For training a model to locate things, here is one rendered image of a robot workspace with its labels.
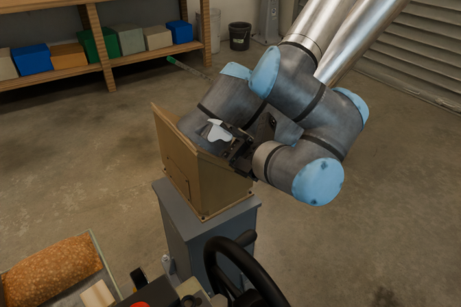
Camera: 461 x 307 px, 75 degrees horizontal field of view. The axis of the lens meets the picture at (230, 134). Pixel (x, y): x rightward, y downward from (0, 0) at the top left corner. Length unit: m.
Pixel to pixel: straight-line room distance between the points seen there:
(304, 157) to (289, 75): 0.15
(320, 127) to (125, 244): 1.37
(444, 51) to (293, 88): 2.66
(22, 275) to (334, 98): 0.59
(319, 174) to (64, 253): 0.44
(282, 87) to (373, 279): 1.30
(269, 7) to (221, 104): 3.22
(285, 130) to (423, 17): 2.40
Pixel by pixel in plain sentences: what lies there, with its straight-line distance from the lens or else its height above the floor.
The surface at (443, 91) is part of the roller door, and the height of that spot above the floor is 0.13.
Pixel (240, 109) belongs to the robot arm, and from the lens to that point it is 0.90.
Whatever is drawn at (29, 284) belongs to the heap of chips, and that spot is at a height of 0.93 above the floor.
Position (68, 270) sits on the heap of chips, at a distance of 0.59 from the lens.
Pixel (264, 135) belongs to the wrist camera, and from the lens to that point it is 0.70.
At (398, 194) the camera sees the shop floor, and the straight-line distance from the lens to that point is 2.14.
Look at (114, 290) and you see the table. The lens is 0.57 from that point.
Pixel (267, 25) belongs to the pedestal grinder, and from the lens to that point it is 4.08.
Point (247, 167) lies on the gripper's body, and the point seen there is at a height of 0.94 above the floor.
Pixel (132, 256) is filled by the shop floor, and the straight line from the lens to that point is 1.70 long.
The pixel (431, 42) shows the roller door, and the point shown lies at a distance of 3.18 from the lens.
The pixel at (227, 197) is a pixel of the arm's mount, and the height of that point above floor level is 0.61.
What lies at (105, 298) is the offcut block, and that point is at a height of 0.94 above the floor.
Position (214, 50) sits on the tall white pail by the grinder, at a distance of 3.76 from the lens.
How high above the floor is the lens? 1.39
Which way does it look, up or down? 36 degrees down
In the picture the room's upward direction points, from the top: straight up
